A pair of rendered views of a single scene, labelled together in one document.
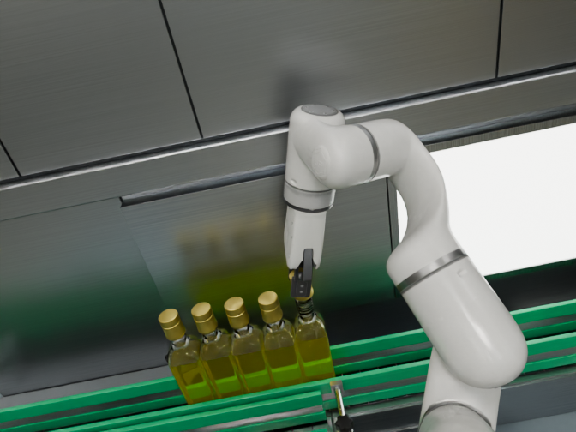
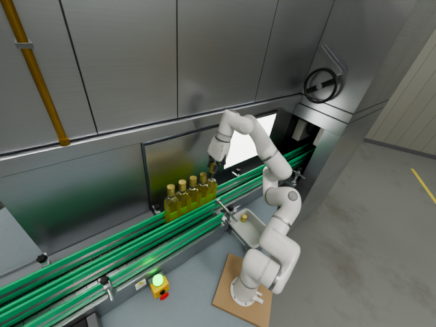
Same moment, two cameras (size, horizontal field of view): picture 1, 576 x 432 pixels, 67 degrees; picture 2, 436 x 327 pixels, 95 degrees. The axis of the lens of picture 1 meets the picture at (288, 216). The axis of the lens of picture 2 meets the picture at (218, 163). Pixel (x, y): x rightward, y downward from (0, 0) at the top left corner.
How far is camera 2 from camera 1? 56 cm
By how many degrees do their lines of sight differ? 37
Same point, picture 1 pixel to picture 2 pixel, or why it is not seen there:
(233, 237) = (181, 155)
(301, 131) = (232, 117)
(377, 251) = not seen: hidden behind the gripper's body
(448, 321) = (279, 165)
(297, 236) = (224, 150)
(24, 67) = (116, 84)
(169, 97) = (170, 101)
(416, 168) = (257, 128)
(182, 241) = (164, 158)
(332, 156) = (248, 125)
